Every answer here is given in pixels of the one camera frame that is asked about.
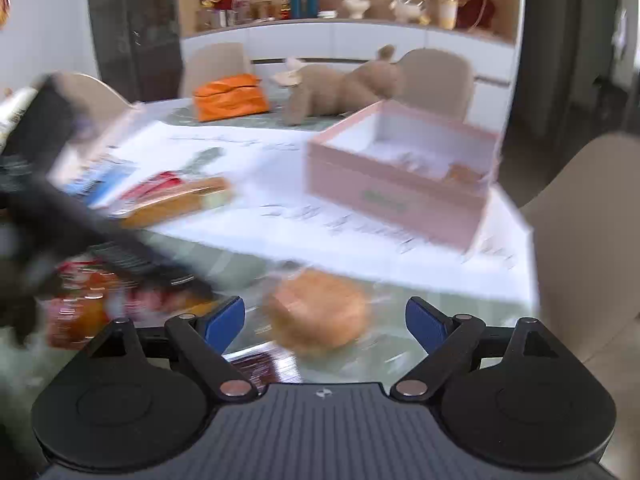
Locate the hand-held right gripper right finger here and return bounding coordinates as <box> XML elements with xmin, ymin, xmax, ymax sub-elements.
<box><xmin>390</xmin><ymin>295</ymin><xmax>564</xmax><ymax>402</ymax></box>

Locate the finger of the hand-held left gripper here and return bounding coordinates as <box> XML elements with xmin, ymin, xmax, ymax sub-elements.
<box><xmin>15</xmin><ymin>186</ymin><xmax>217</xmax><ymax>304</ymax></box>

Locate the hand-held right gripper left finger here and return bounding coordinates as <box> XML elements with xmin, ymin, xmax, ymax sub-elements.
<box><xmin>89</xmin><ymin>295</ymin><xmax>259</xmax><ymax>403</ymax></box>

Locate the white blue snack packet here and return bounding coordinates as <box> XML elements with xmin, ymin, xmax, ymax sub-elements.
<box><xmin>64</xmin><ymin>156</ymin><xmax>139</xmax><ymax>207</ymax></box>

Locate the red orange snack packet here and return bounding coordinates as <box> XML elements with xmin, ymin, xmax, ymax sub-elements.
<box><xmin>44</xmin><ymin>254</ymin><xmax>213</xmax><ymax>352</ymax></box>

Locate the round bun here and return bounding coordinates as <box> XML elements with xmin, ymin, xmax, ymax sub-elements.
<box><xmin>444</xmin><ymin>161</ymin><xmax>484</xmax><ymax>184</ymax></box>
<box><xmin>264</xmin><ymin>269</ymin><xmax>374</xmax><ymax>359</ymax></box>

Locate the pink cardboard box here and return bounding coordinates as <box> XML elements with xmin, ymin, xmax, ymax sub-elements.
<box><xmin>306</xmin><ymin>99</ymin><xmax>503</xmax><ymax>254</ymax></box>

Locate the beige chair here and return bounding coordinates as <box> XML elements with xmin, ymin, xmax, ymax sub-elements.
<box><xmin>394</xmin><ymin>48</ymin><xmax>474</xmax><ymax>122</ymax></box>
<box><xmin>519</xmin><ymin>131</ymin><xmax>640</xmax><ymax>363</ymax></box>
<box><xmin>181</xmin><ymin>41</ymin><xmax>254</xmax><ymax>99</ymax></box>
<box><xmin>47</xmin><ymin>71</ymin><xmax>137</xmax><ymax>128</ymax></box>

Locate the green checked tablecloth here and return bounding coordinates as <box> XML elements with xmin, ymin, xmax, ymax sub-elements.
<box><xmin>0</xmin><ymin>82</ymin><xmax>541</xmax><ymax>411</ymax></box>

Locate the dark red snack packet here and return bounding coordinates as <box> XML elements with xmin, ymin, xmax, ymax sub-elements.
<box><xmin>224</xmin><ymin>349</ymin><xmax>302</xmax><ymax>387</ymax></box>

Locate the long brown bread packet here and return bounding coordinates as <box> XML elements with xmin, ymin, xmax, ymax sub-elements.
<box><xmin>121</xmin><ymin>176</ymin><xmax>234</xmax><ymax>229</ymax></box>

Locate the small red snack packet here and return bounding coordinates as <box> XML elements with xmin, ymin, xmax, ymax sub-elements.
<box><xmin>119</xmin><ymin>171</ymin><xmax>192</xmax><ymax>212</ymax></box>

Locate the dark glass cabinet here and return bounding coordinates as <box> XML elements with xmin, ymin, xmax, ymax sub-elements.
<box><xmin>86</xmin><ymin>0</ymin><xmax>184</xmax><ymax>104</ymax></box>

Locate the white printed paper mat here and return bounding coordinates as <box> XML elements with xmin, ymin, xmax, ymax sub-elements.
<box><xmin>50</xmin><ymin>119</ymin><xmax>540</xmax><ymax>312</ymax></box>

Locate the orange bag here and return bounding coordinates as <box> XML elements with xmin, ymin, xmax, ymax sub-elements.
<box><xmin>192</xmin><ymin>73</ymin><xmax>271</xmax><ymax>122</ymax></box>

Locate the brown plush toy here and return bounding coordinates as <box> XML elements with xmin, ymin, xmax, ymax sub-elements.
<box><xmin>271</xmin><ymin>44</ymin><xmax>402</xmax><ymax>127</ymax></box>

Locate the white sideboard cabinet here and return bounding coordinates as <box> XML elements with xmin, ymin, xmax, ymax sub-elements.
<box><xmin>179</xmin><ymin>16</ymin><xmax>517</xmax><ymax>127</ymax></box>

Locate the yellow white figurine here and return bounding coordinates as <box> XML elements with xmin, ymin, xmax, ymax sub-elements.
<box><xmin>389</xmin><ymin>0</ymin><xmax>431</xmax><ymax>25</ymax></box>

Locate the dark red plush figure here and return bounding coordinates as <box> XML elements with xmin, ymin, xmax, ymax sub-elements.
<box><xmin>439</xmin><ymin>0</ymin><xmax>497</xmax><ymax>32</ymax></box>

